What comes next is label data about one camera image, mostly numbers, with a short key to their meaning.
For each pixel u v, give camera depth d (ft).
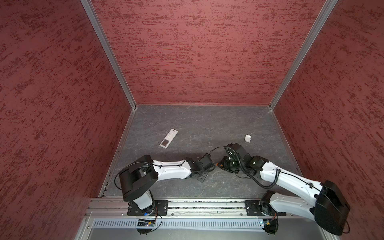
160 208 2.44
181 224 2.54
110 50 2.88
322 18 2.44
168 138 3.28
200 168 2.18
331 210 1.32
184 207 2.48
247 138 3.36
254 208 2.42
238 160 2.03
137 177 1.55
